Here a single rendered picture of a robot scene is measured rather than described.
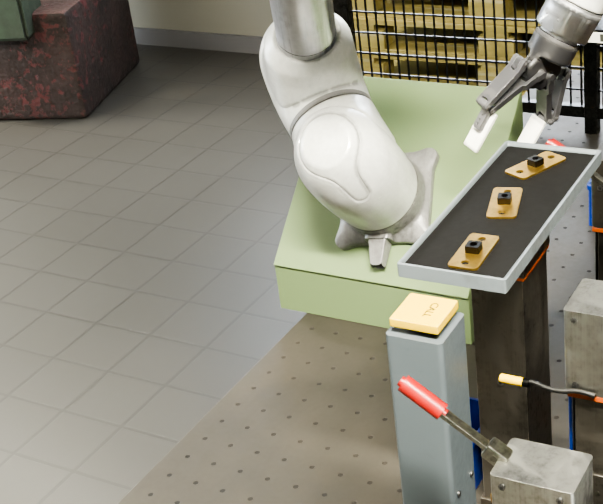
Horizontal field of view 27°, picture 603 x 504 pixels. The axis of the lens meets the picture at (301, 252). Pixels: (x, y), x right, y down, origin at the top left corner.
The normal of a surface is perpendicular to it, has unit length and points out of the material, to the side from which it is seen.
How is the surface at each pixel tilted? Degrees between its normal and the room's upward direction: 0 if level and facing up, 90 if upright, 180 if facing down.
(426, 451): 90
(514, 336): 90
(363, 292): 90
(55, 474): 0
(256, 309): 0
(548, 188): 0
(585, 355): 90
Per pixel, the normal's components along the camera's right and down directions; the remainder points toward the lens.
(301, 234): -0.43, -0.30
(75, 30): 0.97, 0.01
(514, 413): -0.48, 0.47
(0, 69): -0.23, 0.48
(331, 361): -0.12, -0.87
